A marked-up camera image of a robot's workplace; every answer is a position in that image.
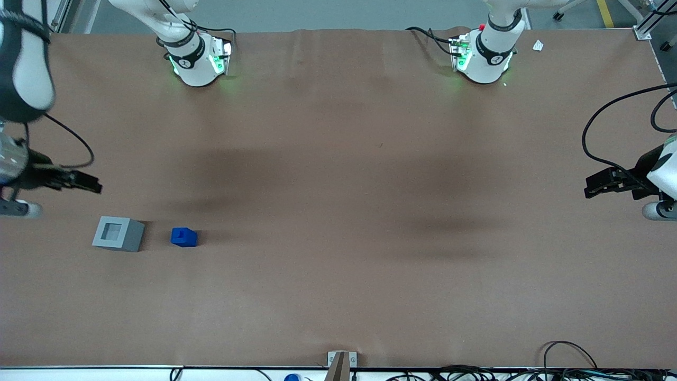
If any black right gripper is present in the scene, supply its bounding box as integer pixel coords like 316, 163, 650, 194
19, 139, 103, 194

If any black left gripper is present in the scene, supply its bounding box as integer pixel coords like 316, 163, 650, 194
584, 146, 668, 201

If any blue plastic part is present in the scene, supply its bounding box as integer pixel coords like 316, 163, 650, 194
170, 227, 198, 248

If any gray square base block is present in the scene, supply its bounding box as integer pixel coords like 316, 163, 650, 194
92, 216, 145, 252

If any brown paper table cover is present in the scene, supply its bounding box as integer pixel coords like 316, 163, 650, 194
0, 26, 677, 369

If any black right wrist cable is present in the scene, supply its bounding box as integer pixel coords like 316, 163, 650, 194
44, 113, 95, 169

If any long black left wrist cable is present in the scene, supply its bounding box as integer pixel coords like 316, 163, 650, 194
582, 83, 677, 187

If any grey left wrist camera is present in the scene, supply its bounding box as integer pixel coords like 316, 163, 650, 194
642, 200, 677, 221

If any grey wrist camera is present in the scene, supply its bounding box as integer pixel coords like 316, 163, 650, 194
642, 200, 677, 221
0, 198, 43, 219

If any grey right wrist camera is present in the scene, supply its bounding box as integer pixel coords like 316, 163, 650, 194
0, 198, 43, 219

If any short black looped cable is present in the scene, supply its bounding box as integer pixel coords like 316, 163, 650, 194
651, 90, 677, 133

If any aluminium frame profile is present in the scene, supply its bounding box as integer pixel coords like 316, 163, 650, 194
49, 0, 73, 33
616, 0, 677, 41

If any black arched floor cable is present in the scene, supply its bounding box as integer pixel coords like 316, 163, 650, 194
542, 341, 599, 371

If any black right arm base cable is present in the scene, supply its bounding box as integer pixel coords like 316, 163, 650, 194
158, 0, 237, 49

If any black arm base cable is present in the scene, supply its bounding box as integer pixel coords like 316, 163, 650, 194
406, 26, 462, 57
158, 0, 237, 49

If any black left arm base cable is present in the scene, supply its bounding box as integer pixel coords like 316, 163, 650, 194
406, 26, 462, 57

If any tangled black cable bundle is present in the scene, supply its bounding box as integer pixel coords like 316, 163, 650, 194
385, 364, 677, 381

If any grey metal table bracket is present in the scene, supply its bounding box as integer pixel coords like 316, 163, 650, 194
327, 351, 358, 381

